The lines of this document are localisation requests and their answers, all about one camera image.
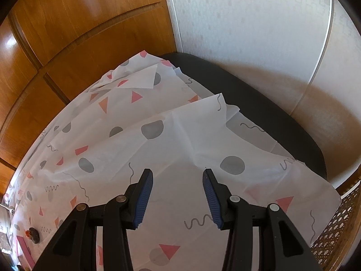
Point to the dark round mangosteen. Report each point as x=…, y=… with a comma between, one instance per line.
x=35, y=235

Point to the black table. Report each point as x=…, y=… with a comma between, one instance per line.
x=253, y=104

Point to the white patterned tablecloth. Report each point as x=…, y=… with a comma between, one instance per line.
x=169, y=146

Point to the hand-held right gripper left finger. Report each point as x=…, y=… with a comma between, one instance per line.
x=143, y=200

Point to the red tomato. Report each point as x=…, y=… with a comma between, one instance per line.
x=27, y=233

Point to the pink shallow box tray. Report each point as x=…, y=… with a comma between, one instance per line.
x=24, y=249

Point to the wooden panel wardrobe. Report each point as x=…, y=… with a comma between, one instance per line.
x=70, y=34

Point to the rattan chair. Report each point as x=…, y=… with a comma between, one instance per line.
x=335, y=231

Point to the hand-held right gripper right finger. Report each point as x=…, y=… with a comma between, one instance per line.
x=211, y=200

